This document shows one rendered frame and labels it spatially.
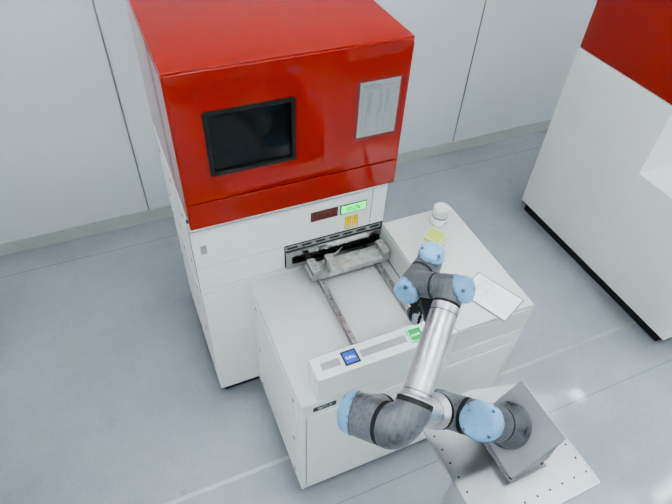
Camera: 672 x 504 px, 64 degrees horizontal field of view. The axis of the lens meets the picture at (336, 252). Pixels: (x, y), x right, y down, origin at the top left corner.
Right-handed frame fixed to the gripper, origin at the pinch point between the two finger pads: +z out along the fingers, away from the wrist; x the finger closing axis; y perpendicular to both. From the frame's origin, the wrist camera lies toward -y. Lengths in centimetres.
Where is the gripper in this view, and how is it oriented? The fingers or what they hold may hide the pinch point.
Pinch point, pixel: (417, 324)
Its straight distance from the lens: 185.0
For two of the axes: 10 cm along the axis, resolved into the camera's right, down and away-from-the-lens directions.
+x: -9.5, 2.1, -2.3
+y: -3.1, -7.2, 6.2
